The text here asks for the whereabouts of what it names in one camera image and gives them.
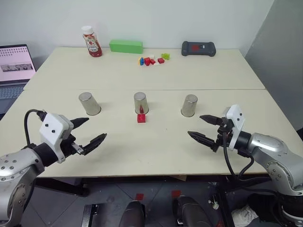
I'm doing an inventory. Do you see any black table foot bar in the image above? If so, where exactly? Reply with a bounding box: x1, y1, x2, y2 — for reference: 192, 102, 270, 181
35, 177, 90, 198

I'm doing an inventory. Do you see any ketchup bottle with white cap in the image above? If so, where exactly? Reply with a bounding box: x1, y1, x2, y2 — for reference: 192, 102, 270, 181
81, 25, 103, 58

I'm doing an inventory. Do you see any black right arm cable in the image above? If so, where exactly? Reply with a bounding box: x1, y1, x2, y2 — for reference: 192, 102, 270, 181
222, 120, 287, 192

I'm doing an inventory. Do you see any black table leg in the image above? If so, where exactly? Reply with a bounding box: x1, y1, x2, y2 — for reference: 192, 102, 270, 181
213, 176, 235, 227

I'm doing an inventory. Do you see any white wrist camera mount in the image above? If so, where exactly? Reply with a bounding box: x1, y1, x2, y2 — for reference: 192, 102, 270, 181
39, 113, 74, 164
223, 104, 246, 151

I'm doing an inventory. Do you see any black handheld controller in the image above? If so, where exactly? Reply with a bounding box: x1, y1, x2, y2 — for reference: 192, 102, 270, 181
181, 41, 216, 57

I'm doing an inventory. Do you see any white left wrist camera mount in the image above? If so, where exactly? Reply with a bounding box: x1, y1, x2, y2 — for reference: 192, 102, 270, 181
39, 113, 74, 164

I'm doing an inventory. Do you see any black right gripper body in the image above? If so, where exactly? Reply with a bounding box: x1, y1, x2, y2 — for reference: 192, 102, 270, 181
211, 117, 234, 152

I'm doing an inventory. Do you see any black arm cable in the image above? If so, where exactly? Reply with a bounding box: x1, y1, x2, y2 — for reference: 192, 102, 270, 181
222, 120, 287, 192
24, 109, 47, 149

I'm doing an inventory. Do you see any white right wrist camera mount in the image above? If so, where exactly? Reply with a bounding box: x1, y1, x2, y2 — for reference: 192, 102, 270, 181
223, 104, 246, 151

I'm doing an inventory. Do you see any dark rounded shape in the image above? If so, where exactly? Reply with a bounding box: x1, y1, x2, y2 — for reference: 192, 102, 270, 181
118, 200, 146, 227
172, 195, 214, 227

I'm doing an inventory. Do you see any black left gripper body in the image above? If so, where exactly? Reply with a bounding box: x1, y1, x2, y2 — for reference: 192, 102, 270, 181
60, 129, 84, 158

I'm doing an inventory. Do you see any steel cup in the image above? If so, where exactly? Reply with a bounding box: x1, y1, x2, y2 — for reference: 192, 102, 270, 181
78, 92, 102, 116
180, 94, 199, 118
133, 91, 150, 115

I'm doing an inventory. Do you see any green rectangular box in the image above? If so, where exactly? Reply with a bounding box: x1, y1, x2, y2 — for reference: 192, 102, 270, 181
108, 39, 144, 54

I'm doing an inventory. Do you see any white crumpled paper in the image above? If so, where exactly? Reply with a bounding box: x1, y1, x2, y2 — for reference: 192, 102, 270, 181
231, 205, 259, 226

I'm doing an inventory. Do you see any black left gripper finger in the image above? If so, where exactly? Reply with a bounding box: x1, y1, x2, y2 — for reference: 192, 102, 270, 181
81, 132, 108, 156
70, 117, 90, 130

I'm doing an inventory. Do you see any grey open laptop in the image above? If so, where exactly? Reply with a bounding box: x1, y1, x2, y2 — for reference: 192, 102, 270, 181
0, 44, 37, 114

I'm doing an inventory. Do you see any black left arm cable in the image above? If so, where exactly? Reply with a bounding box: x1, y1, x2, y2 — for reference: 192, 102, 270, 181
24, 109, 47, 149

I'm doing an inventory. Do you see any black metal floor bracket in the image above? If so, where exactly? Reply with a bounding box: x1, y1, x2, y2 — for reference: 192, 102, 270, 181
83, 204, 99, 227

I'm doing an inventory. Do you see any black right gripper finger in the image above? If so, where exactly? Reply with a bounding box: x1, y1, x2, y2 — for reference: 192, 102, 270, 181
199, 114, 223, 126
187, 131, 217, 148

